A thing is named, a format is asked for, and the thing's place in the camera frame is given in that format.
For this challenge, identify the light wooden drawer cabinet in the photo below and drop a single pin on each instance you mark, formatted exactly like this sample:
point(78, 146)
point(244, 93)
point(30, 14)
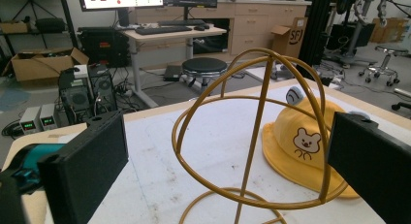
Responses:
point(252, 26)

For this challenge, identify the teal and black device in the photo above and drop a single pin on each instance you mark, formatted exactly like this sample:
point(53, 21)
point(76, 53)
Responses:
point(30, 156)

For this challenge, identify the chrome stool on wheels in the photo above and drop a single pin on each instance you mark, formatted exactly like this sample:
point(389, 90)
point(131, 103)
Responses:
point(386, 60)

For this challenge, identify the black metal shelf rack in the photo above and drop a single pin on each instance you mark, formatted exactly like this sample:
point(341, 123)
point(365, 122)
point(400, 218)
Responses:
point(66, 14)

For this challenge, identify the printed brown cardboard box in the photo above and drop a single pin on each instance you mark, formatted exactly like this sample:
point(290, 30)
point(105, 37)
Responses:
point(290, 39)

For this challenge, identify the round black padded stool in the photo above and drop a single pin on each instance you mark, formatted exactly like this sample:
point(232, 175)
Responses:
point(204, 65)

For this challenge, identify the black equipment case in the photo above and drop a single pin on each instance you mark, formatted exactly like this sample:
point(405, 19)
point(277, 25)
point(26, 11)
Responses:
point(103, 46)

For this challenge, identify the large plain cardboard box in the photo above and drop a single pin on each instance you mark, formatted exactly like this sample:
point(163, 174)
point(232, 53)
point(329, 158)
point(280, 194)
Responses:
point(391, 30)

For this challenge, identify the large black keyboard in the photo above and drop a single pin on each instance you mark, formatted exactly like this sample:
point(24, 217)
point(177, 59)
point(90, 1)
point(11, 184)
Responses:
point(161, 30)

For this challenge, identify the dark laptop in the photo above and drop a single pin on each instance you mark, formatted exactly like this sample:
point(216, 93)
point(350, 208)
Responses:
point(173, 72)

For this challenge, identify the yellow bear print bucket hat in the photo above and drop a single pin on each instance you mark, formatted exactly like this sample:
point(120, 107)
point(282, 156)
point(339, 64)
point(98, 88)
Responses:
point(287, 133)

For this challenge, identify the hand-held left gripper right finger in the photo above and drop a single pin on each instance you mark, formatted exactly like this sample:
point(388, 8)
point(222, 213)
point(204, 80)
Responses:
point(374, 166)

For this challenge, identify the black computer tower with fan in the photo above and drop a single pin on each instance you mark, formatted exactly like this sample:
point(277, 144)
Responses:
point(104, 88)

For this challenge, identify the open brown cardboard box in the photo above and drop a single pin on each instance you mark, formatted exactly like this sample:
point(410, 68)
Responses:
point(35, 69)

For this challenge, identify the white bench power supply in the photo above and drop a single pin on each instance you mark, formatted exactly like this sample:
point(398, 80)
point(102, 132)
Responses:
point(48, 117)
point(29, 120)

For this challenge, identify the white table mat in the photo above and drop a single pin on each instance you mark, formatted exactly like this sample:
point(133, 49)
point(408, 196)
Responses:
point(210, 140)

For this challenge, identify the black open computer tower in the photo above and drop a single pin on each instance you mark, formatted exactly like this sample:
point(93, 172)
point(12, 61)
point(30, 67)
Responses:
point(76, 101)

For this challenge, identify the light wooden office desk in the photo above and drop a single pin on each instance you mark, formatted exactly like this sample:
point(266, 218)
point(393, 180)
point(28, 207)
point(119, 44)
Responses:
point(206, 32)

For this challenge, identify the black computer mouse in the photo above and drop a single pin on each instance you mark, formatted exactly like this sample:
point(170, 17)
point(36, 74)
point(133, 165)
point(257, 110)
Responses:
point(199, 28)

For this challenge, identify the black bag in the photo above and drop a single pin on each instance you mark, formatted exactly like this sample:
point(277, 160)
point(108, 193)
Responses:
point(50, 25)

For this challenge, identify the small flat cardboard box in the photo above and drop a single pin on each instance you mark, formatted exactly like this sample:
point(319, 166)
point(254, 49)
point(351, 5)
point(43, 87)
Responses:
point(13, 27)

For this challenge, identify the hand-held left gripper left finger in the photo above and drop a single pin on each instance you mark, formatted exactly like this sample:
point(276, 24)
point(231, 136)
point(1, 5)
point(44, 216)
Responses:
point(84, 166)

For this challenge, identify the black metal frame post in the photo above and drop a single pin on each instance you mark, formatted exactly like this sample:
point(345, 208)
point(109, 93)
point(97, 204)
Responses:
point(318, 30)

